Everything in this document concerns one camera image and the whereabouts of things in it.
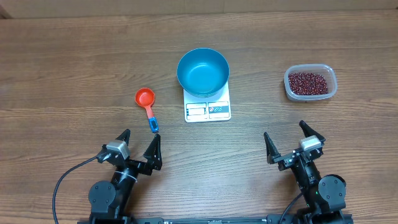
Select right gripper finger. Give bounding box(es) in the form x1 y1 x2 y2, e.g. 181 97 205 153
299 120 326 143
264 132 280 164

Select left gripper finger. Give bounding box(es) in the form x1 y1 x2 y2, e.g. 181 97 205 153
143 134 162 170
116 129 131 145

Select red measuring scoop blue handle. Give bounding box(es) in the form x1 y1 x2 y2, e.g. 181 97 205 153
135 88 159 133

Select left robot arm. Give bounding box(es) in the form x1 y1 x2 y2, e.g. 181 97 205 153
88 129 162 223

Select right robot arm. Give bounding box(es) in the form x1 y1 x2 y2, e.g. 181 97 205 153
264 120 353 223

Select white digital kitchen scale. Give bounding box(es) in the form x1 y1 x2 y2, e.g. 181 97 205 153
183 83 231 123

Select blue bowl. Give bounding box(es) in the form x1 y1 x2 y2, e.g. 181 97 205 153
176 48 230 98

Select red adzuki beans in container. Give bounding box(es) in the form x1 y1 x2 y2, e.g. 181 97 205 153
288 72 328 95

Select clear plastic container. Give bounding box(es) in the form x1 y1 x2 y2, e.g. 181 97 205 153
284 63 338 101

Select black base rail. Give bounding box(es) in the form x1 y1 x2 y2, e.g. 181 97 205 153
77 213 354 224

